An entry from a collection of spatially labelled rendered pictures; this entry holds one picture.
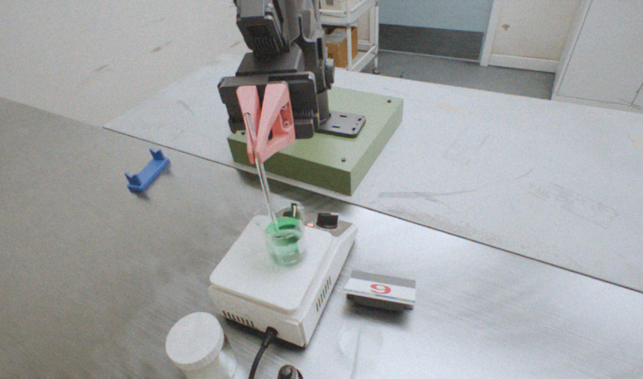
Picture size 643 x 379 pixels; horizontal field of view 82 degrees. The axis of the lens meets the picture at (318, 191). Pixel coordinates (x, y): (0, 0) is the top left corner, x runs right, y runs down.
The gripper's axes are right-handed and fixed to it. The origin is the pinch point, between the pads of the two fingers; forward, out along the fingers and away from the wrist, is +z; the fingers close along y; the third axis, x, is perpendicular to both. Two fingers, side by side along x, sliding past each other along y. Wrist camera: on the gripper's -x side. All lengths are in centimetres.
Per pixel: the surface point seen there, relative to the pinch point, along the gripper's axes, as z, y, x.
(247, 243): -2.5, -5.2, 16.5
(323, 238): -3.1, 4.8, 16.5
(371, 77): -67, 13, 27
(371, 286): -0.3, 10.8, 23.3
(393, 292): 0.8, 13.6, 22.8
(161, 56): -157, -92, 54
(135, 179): -23.5, -33.0, 23.3
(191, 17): -182, -80, 44
